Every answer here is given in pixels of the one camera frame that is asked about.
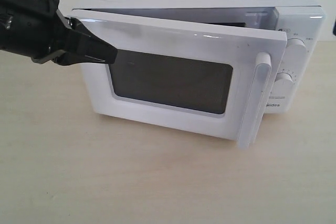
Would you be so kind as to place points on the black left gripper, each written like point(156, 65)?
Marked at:
point(36, 29)

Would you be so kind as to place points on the white microwave door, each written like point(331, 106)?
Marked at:
point(207, 79)

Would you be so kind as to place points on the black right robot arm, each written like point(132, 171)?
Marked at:
point(334, 29)

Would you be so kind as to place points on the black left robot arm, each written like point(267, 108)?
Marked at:
point(38, 30)

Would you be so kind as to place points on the white Midea microwave oven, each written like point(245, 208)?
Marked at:
point(301, 19)

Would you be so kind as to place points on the white lower timer knob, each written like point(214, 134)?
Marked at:
point(283, 83)

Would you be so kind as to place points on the white upper power knob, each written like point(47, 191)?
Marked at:
point(295, 51)

